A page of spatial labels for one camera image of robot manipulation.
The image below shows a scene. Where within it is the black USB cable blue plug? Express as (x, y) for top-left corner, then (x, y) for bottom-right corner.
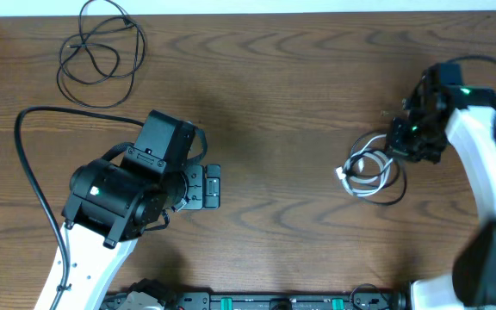
(335, 130), (408, 207)

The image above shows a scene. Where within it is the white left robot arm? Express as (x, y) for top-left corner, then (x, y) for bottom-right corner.
(35, 110), (220, 309)

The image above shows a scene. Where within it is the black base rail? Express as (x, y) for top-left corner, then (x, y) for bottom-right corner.
(99, 279), (412, 310)

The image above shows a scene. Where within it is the thin black cable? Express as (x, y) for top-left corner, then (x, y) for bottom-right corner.
(55, 0), (147, 109)

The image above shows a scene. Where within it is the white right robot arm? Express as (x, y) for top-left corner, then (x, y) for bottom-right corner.
(385, 59), (496, 309)

